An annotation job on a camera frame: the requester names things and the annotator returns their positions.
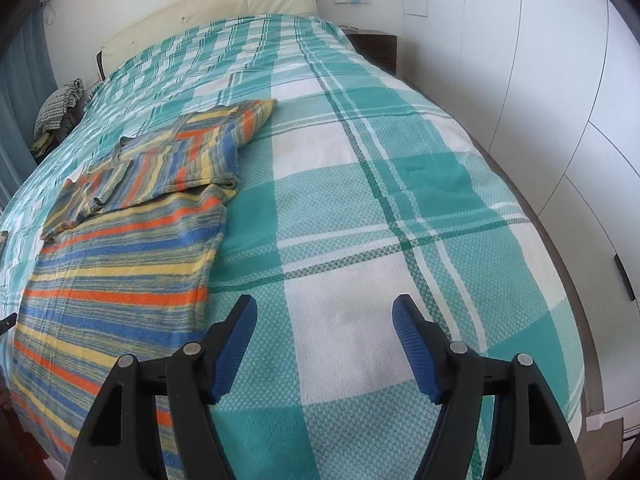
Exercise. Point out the dark wooden nightstand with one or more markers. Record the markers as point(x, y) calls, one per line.
point(375, 52)

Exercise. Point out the striped knit sweater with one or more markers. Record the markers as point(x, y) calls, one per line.
point(125, 270)

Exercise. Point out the dark nightstand with clothes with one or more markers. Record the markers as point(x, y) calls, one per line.
point(70, 121)

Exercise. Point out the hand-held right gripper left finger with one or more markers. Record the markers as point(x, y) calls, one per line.
point(232, 355)

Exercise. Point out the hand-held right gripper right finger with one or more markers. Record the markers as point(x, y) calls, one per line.
point(417, 355)

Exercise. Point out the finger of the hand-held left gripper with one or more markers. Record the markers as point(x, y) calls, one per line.
point(7, 323)
point(3, 241)

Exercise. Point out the pile of patterned clothes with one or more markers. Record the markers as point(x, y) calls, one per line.
point(55, 105)

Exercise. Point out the blue curtain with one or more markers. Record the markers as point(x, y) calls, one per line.
point(25, 85)

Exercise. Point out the cream padded headboard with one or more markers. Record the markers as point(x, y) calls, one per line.
point(225, 5)

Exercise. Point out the white wardrobe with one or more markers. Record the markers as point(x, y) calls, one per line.
point(525, 85)

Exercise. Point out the bed with teal plaid cover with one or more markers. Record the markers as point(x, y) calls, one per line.
point(400, 210)

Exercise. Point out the grey bed frame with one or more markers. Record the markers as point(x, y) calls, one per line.
point(585, 320)

